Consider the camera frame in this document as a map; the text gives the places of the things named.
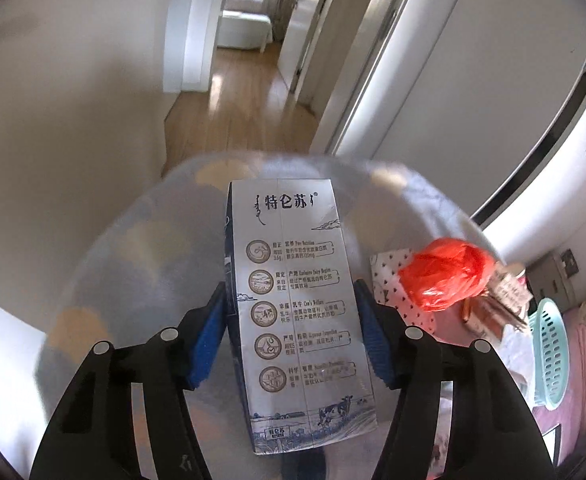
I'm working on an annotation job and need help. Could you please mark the brown snack wrappers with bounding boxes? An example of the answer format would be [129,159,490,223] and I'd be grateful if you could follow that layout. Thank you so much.
[460,262,534,341]

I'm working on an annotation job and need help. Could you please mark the beige nightstand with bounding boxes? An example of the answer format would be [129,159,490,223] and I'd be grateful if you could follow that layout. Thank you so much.
[537,250,581,302]

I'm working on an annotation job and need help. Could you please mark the red plastic bag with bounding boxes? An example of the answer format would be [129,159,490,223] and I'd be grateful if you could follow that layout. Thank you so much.
[398,238,496,314]

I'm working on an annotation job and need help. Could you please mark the teal plastic basket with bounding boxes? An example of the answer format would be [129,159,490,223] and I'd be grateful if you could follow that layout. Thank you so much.
[525,297,571,411]

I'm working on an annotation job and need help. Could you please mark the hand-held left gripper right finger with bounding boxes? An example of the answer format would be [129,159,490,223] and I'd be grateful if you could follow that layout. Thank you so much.
[352,279,556,480]

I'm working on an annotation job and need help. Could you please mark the white wardrobe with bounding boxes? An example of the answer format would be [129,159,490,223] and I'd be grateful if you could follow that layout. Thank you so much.
[473,10,586,257]

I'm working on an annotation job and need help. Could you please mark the white polka dot paper bag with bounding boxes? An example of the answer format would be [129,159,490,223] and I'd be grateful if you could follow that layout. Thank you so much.
[369,248,466,331]

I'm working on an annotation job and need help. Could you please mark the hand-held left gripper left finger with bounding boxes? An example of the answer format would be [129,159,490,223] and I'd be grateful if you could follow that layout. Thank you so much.
[29,282,229,480]

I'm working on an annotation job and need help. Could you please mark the purple floor mat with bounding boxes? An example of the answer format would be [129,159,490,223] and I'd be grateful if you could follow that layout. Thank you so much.
[530,400,586,480]

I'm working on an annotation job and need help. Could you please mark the white sofa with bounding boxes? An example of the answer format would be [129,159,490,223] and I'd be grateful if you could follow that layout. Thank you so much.
[218,0,275,52]

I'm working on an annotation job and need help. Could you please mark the grey milk carton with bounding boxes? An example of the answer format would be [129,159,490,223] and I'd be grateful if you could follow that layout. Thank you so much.
[221,178,379,456]

